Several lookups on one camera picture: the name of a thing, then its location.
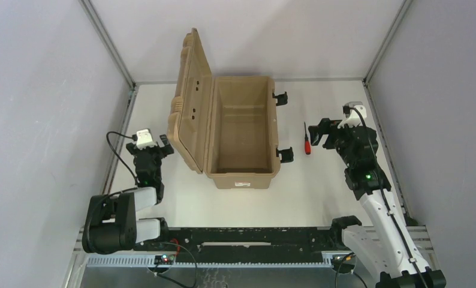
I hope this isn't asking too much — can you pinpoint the red black screwdriver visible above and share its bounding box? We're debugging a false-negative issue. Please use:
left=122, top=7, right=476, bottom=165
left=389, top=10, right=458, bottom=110
left=304, top=122, right=311, bottom=155

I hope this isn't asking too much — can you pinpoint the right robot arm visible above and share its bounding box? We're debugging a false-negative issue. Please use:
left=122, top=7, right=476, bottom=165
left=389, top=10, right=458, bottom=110
left=308, top=118, right=447, bottom=287

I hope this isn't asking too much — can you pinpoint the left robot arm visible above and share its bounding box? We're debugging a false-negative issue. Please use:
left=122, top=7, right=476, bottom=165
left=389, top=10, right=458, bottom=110
left=82, top=130, right=174, bottom=254

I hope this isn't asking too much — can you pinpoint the tan plastic storage bin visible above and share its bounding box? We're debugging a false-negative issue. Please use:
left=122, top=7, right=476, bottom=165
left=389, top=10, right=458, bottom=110
left=167, top=28, right=294, bottom=189

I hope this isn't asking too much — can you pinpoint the left controller board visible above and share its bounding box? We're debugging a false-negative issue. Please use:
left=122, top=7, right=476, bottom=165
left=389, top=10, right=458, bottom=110
left=154, top=254, right=176, bottom=266

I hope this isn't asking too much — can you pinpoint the controller board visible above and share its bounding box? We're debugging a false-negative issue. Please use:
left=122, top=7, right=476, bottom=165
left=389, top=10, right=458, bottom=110
left=154, top=254, right=176, bottom=266
left=331, top=254, right=356, bottom=274

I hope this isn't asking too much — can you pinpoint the right controller board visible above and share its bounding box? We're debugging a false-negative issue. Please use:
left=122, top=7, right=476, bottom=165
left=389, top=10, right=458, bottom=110
left=331, top=254, right=356, bottom=274

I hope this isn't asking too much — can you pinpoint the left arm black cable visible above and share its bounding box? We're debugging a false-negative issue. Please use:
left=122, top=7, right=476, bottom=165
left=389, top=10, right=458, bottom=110
left=106, top=131, right=140, bottom=188

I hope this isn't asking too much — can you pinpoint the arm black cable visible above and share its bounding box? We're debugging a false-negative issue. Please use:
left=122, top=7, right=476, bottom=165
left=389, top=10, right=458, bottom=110
left=106, top=131, right=140, bottom=188
left=347, top=106, right=429, bottom=288

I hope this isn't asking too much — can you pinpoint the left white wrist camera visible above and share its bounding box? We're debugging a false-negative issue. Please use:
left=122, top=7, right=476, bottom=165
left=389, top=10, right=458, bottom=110
left=135, top=128, right=157, bottom=149

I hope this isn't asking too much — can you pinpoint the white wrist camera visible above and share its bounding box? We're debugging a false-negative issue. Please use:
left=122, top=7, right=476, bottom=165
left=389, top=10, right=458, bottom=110
left=135, top=128, right=157, bottom=149
left=338, top=101, right=367, bottom=128

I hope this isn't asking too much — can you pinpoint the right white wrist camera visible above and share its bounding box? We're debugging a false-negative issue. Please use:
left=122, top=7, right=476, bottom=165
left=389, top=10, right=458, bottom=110
left=338, top=101, right=367, bottom=128

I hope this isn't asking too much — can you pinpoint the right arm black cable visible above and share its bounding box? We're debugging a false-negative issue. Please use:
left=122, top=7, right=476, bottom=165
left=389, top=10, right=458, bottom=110
left=347, top=106, right=429, bottom=288

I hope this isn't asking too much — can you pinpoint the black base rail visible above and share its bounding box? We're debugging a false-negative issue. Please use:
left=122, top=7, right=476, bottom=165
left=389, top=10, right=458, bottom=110
left=134, top=226, right=370, bottom=265

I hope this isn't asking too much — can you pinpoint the perforated metal cable tray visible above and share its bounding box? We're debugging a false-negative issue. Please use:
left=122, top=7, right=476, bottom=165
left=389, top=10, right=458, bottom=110
left=87, top=251, right=346, bottom=268

